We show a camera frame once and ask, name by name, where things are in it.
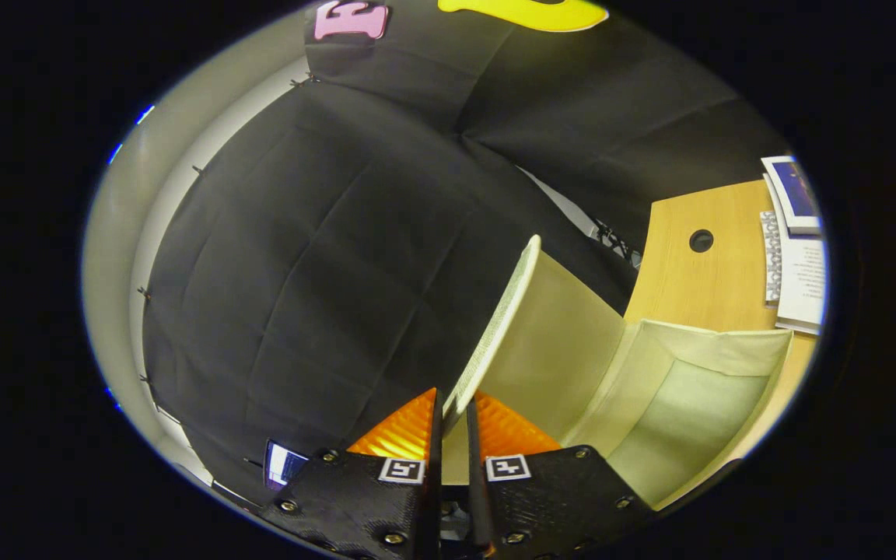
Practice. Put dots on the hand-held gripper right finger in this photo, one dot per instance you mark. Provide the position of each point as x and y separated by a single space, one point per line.
477 498

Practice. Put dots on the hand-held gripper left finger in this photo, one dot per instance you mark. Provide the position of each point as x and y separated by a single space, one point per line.
428 498

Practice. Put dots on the beige fabric storage box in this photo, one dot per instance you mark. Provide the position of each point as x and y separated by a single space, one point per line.
689 404

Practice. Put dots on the black backdrop cloth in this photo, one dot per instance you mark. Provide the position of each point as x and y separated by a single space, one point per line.
300 272

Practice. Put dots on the grey patterned booklet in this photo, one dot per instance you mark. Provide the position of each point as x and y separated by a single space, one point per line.
771 260

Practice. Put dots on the plain white book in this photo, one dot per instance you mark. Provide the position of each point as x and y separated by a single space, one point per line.
804 284

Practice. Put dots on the white backdrop frame pole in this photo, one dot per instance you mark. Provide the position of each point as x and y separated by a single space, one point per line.
572 210

